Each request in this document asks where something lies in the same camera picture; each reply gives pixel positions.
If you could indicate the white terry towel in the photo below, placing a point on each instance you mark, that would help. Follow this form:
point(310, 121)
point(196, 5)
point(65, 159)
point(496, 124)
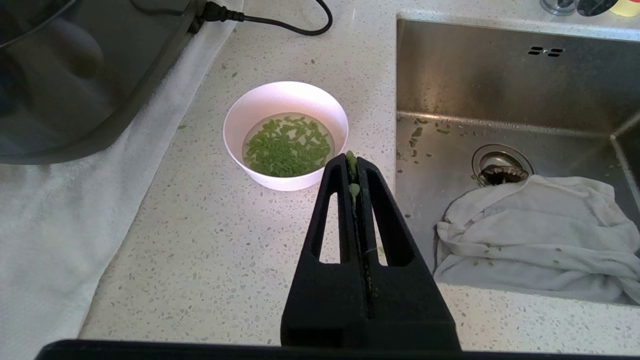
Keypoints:
point(50, 225)

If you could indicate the green grains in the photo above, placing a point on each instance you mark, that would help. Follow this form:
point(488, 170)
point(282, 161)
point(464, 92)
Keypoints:
point(287, 147)

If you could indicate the pink plastic bowl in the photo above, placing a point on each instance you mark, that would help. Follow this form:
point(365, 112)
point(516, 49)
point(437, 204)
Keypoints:
point(270, 102)

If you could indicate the crumpled grey cloth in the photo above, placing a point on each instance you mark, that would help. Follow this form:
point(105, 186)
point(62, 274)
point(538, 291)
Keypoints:
point(540, 240)

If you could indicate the metal sink drain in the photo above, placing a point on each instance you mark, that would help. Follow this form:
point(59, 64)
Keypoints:
point(501, 167)

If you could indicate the black Midea rice cooker base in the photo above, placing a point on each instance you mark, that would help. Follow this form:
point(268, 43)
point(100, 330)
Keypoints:
point(75, 75)

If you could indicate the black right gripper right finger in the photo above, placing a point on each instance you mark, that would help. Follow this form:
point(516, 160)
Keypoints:
point(410, 310)

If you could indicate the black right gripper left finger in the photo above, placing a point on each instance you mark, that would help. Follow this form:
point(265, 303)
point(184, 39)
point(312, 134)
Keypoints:
point(325, 310)

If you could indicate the stainless steel sink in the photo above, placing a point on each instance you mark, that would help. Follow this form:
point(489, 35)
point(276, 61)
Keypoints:
point(500, 75)

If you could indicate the chrome sink faucet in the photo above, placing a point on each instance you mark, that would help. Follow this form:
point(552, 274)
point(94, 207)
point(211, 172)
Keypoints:
point(565, 5)

